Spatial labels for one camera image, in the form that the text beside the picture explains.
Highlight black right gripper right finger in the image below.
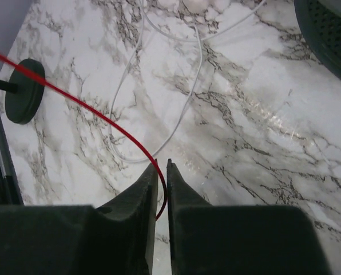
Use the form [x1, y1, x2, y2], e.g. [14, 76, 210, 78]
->
[166, 161, 331, 274]

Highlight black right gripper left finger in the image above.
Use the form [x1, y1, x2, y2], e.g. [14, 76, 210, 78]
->
[0, 164, 158, 274]

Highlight thick red cable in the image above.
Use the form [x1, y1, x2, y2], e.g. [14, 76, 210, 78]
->
[0, 47, 168, 221]

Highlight white thin wire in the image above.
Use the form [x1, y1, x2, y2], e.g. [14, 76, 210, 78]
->
[109, 0, 267, 164]

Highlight black cable spool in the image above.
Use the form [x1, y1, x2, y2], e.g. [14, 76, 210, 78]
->
[294, 1, 341, 79]

